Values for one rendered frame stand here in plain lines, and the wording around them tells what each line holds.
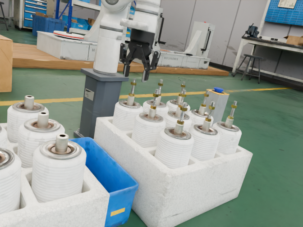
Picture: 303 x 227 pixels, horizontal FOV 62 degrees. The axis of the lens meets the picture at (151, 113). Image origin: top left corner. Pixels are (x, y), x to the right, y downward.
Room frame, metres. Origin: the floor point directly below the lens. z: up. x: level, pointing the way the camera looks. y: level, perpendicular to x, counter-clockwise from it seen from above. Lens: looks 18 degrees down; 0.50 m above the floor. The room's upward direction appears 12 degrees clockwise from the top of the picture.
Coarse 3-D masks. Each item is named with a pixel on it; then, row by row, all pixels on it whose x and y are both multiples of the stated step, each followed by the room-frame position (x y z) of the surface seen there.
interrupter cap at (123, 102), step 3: (120, 102) 0.81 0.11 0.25; (123, 102) 0.82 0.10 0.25; (126, 102) 0.83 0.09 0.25; (135, 102) 0.84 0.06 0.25; (123, 105) 0.78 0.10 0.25; (126, 105) 0.79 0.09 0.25; (129, 105) 0.80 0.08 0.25; (135, 105) 0.81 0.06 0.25; (138, 105) 0.82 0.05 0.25; (132, 108) 0.78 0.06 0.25; (135, 108) 0.79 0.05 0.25
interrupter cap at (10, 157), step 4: (0, 148) 0.38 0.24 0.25; (4, 148) 0.38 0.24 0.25; (0, 152) 0.37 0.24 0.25; (4, 152) 0.37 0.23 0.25; (8, 152) 0.38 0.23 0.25; (12, 152) 0.38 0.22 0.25; (0, 156) 0.36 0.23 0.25; (4, 156) 0.36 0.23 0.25; (8, 156) 0.36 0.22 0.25; (12, 156) 0.37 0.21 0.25; (0, 160) 0.35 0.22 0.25; (4, 160) 0.35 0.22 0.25; (8, 160) 0.35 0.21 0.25; (12, 160) 0.35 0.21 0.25; (0, 164) 0.34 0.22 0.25; (4, 164) 0.34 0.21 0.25; (8, 164) 0.34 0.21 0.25; (0, 168) 0.33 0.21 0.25
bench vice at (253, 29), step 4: (252, 24) 4.85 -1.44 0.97; (248, 28) 5.02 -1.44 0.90; (252, 28) 4.96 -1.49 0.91; (256, 28) 5.01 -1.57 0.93; (248, 32) 4.91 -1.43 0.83; (252, 32) 4.95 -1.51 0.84; (256, 32) 5.08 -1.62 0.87; (248, 36) 5.07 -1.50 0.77; (252, 36) 5.02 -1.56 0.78; (256, 36) 5.09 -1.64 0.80
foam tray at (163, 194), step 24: (96, 120) 0.82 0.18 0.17; (120, 144) 0.69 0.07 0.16; (144, 168) 0.60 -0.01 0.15; (168, 168) 0.57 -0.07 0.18; (192, 168) 0.59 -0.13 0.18; (216, 168) 0.66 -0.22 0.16; (240, 168) 0.75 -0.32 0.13; (144, 192) 0.58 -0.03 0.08; (168, 192) 0.53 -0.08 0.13; (192, 192) 0.60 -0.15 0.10; (216, 192) 0.69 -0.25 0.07; (144, 216) 0.57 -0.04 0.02; (168, 216) 0.55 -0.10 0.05; (192, 216) 0.62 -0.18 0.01
